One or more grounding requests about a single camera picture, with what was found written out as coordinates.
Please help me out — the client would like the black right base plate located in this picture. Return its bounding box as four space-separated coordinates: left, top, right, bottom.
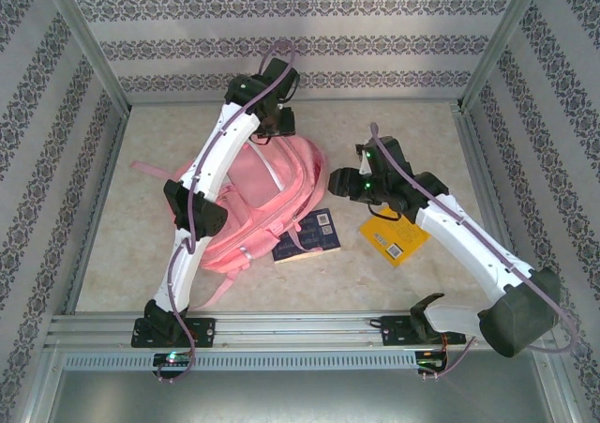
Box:
368 314 468 348

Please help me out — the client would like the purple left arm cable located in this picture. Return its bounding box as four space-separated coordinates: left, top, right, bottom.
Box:
157 39 297 385

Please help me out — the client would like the slotted metal cable duct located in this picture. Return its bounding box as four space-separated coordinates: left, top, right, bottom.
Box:
60 350 419 372

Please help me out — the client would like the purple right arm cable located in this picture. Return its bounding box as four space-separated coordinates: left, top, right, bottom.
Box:
369 122 578 380

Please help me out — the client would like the pink backpack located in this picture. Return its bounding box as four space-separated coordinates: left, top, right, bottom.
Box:
132 134 329 310

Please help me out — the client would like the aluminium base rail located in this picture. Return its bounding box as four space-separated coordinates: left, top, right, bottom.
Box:
44 310 550 349

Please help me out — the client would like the grey metal panel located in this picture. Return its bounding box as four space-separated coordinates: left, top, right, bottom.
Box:
44 369 562 423

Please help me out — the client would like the aluminium frame post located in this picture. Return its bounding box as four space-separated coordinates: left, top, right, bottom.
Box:
457 0 549 114
37 0 132 117

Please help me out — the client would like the aluminium side rail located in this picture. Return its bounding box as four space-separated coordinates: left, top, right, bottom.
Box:
452 103 533 310

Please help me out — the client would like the controller board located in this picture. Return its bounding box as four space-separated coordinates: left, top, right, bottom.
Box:
153 352 193 369
415 350 447 373

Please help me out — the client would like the left controller board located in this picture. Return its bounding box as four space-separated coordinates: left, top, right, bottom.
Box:
153 352 193 369

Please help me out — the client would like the yellow book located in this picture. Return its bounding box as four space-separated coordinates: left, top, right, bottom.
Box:
358 205 431 269

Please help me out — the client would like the blue book with QR codes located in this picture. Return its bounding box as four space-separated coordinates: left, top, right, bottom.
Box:
271 207 342 264

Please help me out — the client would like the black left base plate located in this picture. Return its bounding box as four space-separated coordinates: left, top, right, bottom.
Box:
130 317 217 349

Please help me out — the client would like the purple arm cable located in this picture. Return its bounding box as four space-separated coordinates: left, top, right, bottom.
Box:
157 39 297 385
369 122 578 380

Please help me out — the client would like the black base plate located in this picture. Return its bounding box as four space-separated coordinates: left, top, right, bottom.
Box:
368 314 468 348
130 317 217 349

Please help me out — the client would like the right controller board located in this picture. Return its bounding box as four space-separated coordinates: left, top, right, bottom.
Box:
415 350 447 373

